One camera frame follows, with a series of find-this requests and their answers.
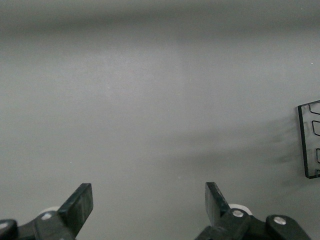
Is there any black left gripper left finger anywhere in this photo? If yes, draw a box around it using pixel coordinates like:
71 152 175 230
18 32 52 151
36 183 94 240

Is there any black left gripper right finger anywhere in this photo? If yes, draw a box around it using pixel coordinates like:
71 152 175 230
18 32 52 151
197 181 251 240

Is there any black wire cup holder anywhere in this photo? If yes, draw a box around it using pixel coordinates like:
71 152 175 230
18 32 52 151
297 99 320 180

